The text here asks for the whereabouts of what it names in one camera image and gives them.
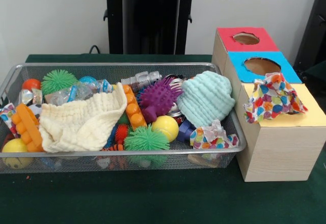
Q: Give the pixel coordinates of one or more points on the colourful dotted cloth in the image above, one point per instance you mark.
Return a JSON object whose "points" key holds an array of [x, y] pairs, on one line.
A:
{"points": [[272, 101], [203, 138]]}

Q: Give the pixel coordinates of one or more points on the wooden box with three holes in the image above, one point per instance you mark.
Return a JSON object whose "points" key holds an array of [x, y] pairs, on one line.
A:
{"points": [[280, 152]]}

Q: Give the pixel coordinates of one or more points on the mint green knitted cloth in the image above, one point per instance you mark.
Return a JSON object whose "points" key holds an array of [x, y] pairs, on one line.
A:
{"points": [[203, 96]]}

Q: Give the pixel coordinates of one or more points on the purple spiky rubber toy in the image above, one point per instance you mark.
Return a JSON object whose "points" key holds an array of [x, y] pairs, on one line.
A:
{"points": [[158, 96]]}

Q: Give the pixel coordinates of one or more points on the yellow plastic ball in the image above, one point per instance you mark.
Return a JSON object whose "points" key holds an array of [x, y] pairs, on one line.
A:
{"points": [[164, 127]]}

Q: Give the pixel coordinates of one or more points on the orange toy building brick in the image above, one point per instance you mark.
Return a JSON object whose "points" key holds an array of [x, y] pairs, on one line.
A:
{"points": [[133, 112], [25, 124]]}

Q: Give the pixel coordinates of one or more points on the green spiky rubber ball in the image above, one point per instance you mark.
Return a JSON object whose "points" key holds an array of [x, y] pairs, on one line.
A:
{"points": [[57, 80], [145, 140]]}

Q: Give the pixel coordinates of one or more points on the cream knitted cloth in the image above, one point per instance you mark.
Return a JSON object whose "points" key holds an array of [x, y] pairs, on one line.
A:
{"points": [[76, 122]]}

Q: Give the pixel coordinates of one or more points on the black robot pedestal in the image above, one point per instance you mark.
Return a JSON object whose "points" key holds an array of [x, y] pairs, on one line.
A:
{"points": [[152, 17]]}

